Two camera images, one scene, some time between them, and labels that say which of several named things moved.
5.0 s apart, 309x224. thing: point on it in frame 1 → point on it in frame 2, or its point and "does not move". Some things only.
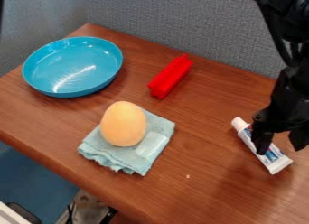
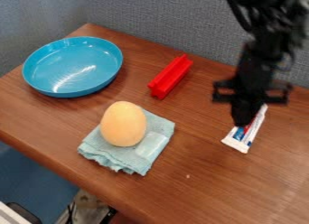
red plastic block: [167, 80] does not move
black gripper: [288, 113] → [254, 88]
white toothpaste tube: [275, 160] → [240, 138]
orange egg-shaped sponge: [124, 124] does not move
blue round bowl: [72, 66] does not move
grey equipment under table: [88, 210] does not move
